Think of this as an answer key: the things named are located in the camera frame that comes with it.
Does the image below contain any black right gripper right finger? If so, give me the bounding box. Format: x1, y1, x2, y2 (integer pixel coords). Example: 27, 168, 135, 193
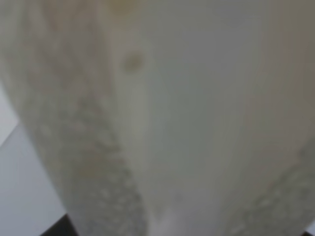
302, 231, 315, 236

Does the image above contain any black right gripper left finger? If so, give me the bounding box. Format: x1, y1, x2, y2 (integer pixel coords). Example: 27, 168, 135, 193
40, 214, 79, 236

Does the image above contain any clear bottle with pink label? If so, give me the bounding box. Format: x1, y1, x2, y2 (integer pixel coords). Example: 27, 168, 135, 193
0, 0, 315, 236

